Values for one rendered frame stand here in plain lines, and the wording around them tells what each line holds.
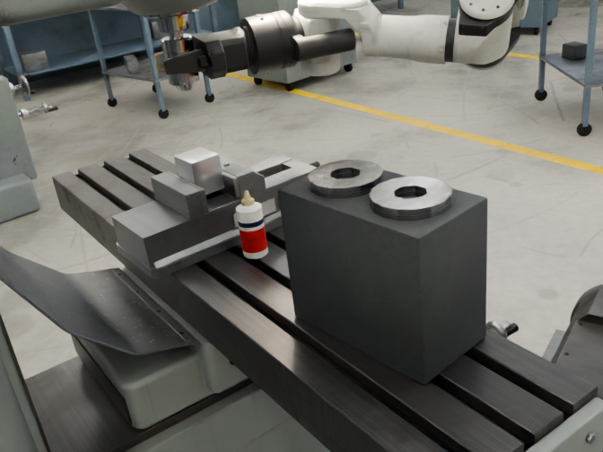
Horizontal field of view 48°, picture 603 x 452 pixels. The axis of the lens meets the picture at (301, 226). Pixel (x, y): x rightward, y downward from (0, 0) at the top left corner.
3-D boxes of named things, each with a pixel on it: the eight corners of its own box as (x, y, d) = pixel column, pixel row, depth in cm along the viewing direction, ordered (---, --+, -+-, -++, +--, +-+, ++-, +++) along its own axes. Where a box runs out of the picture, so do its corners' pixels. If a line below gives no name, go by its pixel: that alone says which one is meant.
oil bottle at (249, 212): (259, 245, 110) (249, 183, 105) (273, 253, 107) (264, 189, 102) (239, 254, 108) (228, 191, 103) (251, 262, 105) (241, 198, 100)
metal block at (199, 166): (206, 179, 116) (200, 146, 113) (224, 187, 111) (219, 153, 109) (179, 188, 113) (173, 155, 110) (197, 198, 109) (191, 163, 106)
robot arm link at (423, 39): (380, 73, 109) (503, 82, 104) (373, 30, 100) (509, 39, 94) (391, 21, 113) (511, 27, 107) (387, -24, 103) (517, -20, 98)
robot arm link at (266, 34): (185, 21, 106) (257, 8, 110) (196, 81, 111) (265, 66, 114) (205, 31, 96) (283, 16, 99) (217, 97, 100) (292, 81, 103)
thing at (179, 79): (205, 79, 103) (198, 41, 101) (179, 87, 101) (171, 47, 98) (189, 76, 106) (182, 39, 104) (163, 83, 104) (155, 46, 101)
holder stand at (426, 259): (355, 279, 97) (345, 148, 88) (487, 336, 82) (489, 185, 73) (293, 317, 90) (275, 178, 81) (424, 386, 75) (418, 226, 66)
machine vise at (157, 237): (280, 185, 132) (273, 131, 127) (329, 204, 121) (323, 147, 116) (115, 249, 114) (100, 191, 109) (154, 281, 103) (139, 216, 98)
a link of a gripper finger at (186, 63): (161, 56, 99) (202, 47, 100) (166, 77, 100) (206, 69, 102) (163, 57, 97) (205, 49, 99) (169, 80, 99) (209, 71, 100)
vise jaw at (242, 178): (227, 171, 122) (223, 151, 120) (266, 188, 113) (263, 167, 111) (198, 182, 119) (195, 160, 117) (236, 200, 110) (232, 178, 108)
